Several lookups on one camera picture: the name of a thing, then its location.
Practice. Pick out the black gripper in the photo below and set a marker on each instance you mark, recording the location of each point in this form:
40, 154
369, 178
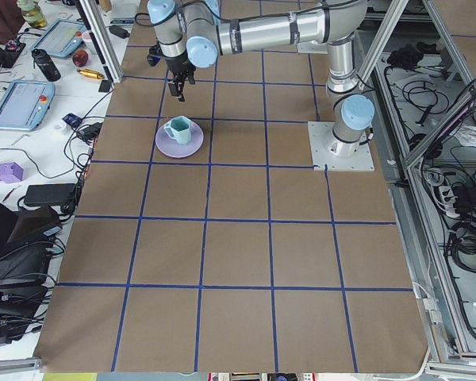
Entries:
178, 65

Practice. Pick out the light teal faceted cup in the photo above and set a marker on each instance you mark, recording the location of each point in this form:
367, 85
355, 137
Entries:
178, 129

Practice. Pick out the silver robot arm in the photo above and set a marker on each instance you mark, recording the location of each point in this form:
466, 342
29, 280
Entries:
191, 35

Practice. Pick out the lavender round plate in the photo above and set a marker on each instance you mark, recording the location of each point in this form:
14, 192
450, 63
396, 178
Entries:
170, 145

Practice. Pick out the gold cylindrical tool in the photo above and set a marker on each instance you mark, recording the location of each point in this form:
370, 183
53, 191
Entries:
91, 74

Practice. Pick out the red apple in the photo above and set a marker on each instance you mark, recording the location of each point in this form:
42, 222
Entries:
80, 58

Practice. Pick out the upper teach pendant tablet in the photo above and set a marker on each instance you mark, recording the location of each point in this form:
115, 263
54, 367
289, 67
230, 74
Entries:
61, 38

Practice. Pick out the teach pendant tablet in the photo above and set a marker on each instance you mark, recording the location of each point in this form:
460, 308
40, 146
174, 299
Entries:
25, 103
61, 38

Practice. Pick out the black water bottle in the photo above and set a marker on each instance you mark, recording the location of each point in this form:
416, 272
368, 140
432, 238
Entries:
44, 62

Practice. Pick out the lower teach pendant tablet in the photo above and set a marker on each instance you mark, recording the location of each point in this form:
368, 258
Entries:
25, 103

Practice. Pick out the green glass bottle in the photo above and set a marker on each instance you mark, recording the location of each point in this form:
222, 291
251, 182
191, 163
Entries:
32, 13

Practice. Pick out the black power brick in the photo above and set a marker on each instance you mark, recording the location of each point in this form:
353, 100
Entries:
54, 194

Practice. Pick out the purple printed block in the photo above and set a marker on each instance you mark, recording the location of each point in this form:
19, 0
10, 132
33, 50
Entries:
11, 172

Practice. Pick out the white power strip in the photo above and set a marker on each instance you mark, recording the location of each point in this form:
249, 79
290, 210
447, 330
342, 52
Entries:
447, 201

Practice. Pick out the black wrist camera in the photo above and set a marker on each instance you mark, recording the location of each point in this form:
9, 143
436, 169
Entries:
154, 55

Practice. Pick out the aluminium frame post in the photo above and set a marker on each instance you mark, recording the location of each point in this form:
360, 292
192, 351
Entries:
90, 13

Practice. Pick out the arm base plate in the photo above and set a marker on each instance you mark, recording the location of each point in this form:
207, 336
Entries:
329, 153

